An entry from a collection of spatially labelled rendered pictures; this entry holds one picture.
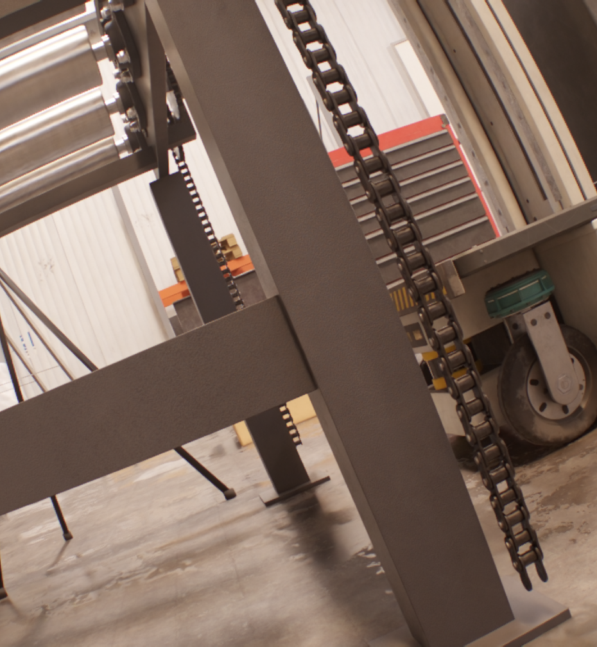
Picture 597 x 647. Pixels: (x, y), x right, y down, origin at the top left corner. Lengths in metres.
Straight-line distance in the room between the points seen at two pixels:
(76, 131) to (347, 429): 1.08
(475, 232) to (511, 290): 2.35
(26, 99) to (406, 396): 0.87
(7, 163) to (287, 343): 1.05
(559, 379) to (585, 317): 0.15
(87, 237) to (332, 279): 10.91
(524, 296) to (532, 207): 0.45
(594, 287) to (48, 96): 0.89
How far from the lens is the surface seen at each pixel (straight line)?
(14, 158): 1.60
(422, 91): 5.89
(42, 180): 1.88
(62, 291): 11.46
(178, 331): 7.36
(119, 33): 1.34
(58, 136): 1.60
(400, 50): 5.97
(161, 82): 1.30
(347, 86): 0.63
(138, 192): 11.58
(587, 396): 1.25
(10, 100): 1.33
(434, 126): 3.60
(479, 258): 1.10
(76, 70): 1.32
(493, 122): 1.63
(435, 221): 3.47
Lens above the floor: 0.30
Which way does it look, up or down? 2 degrees up
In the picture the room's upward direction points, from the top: 23 degrees counter-clockwise
